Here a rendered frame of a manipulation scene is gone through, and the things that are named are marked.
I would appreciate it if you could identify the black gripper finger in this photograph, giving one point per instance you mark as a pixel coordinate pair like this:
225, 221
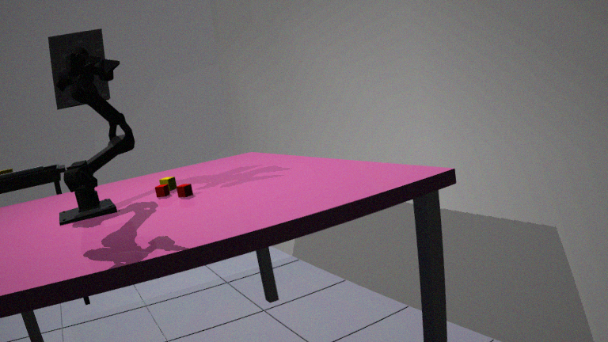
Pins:
109, 66
83, 62

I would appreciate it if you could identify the red cube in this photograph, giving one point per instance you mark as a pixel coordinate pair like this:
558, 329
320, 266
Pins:
162, 190
184, 190

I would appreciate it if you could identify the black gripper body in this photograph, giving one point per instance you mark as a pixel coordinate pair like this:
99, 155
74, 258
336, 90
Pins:
89, 73

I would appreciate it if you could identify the yellow cube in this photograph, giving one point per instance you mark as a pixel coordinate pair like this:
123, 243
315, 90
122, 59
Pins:
170, 181

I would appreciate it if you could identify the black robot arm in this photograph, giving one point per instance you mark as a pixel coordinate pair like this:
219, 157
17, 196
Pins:
79, 176

